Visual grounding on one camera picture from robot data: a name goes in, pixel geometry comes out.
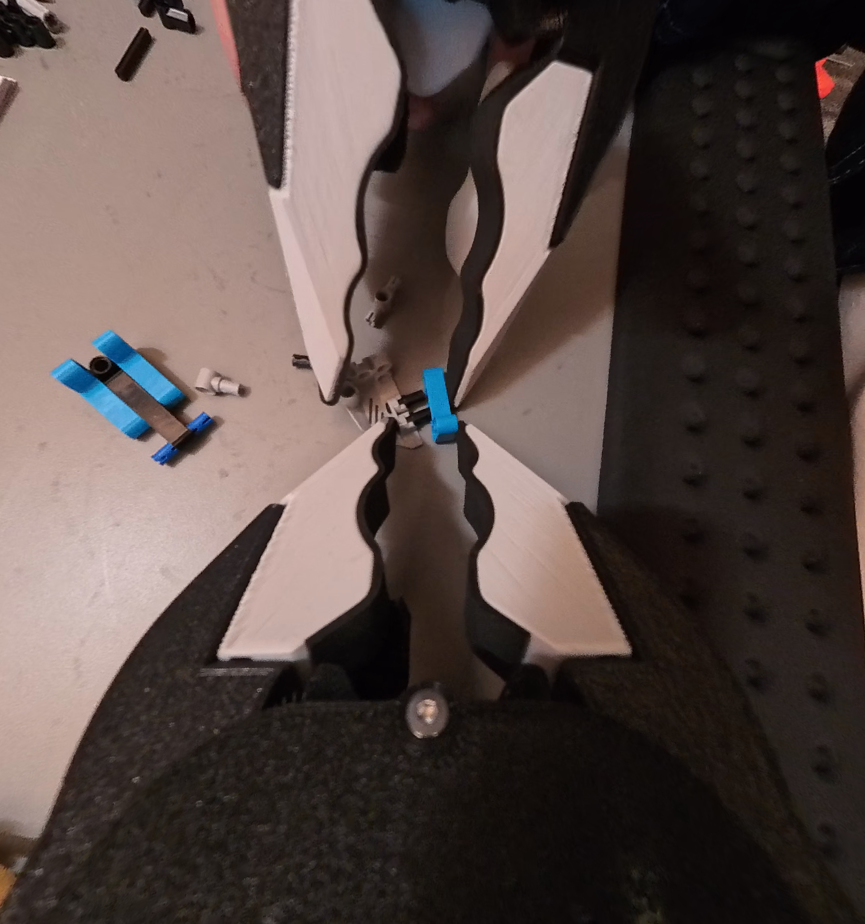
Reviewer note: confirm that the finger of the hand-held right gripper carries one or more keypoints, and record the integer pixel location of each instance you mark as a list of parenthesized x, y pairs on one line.
[(331, 144), (533, 180)]

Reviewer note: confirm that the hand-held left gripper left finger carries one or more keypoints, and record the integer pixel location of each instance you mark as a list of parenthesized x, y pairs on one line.
[(310, 570)]

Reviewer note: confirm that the light grey axle pin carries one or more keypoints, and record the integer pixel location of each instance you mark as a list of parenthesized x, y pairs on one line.
[(220, 382)]

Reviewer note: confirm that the orange cone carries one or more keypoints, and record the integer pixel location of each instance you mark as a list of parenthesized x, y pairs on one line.
[(824, 78)]

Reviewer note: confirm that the black toy rod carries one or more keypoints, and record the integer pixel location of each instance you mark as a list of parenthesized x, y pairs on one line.
[(133, 54)]

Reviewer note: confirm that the pile of toy building pieces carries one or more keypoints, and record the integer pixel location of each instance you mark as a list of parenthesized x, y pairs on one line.
[(21, 29)]

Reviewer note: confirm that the black perforated pad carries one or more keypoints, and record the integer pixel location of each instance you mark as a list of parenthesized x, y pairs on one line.
[(735, 433)]

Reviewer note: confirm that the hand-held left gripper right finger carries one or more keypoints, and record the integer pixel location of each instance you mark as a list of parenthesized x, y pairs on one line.
[(548, 570)]

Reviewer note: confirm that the blue beam assembly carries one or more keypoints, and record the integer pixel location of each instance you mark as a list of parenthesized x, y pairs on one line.
[(129, 397)]

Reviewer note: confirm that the grey triangular panel piece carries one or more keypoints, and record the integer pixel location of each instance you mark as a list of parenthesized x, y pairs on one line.
[(375, 390)]

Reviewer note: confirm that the blue angled toy beam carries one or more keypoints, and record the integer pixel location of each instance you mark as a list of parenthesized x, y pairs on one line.
[(440, 404)]

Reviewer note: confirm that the small grey connector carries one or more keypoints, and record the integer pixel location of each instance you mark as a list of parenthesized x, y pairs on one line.
[(383, 299)]

